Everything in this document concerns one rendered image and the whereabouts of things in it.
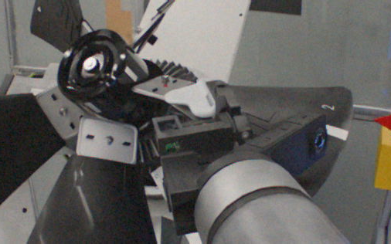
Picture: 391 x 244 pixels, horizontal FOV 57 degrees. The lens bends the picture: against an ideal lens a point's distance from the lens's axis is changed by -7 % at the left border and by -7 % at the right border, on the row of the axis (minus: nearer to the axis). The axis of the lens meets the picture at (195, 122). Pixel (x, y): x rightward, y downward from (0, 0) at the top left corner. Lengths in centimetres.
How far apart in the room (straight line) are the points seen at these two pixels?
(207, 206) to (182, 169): 6
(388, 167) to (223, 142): 47
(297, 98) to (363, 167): 77
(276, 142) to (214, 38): 56
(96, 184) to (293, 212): 38
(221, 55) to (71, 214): 47
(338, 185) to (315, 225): 112
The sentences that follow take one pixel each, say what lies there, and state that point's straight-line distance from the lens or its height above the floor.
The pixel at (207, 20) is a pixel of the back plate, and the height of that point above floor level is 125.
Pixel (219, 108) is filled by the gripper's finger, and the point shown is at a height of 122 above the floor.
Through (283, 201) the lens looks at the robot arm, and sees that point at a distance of 21.
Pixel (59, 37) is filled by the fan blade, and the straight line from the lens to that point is 78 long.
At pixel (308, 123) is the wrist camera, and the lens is 35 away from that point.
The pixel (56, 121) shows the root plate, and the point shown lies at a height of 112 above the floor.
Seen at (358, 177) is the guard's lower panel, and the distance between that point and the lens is 130.
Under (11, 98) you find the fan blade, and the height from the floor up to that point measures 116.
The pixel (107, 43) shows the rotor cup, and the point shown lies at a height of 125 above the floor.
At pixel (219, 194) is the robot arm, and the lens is 24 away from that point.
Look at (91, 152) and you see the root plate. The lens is 56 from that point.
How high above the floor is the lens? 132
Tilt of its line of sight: 19 degrees down
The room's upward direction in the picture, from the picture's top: straight up
